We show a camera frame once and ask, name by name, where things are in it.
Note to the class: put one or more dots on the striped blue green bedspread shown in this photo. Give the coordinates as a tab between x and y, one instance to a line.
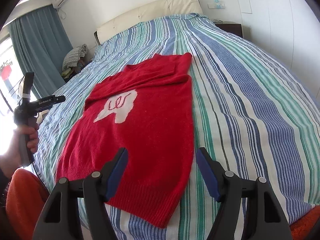
251	114

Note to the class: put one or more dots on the person's left hand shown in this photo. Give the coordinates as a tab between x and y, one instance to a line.
11	160

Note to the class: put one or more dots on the teal window curtain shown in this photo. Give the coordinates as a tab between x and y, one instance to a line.
40	44

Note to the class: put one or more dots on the cream padded headboard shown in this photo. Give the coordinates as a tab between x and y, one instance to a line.
147	12

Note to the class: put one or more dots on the patterned beige cushion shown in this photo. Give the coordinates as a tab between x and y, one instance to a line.
41	116

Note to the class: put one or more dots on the pile of checkered clothes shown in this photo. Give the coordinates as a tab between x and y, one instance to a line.
74	61

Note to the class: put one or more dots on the white wall socket panel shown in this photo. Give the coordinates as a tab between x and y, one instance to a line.
216	4

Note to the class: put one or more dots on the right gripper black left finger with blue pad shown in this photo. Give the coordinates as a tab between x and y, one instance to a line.
60	218

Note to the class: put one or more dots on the dark wooden nightstand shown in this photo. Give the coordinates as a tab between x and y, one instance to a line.
230	27

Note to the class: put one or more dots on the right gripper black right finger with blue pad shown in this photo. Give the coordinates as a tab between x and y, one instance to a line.
264	218

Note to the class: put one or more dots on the red knit sweater white motif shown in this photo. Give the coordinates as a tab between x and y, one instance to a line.
147	109

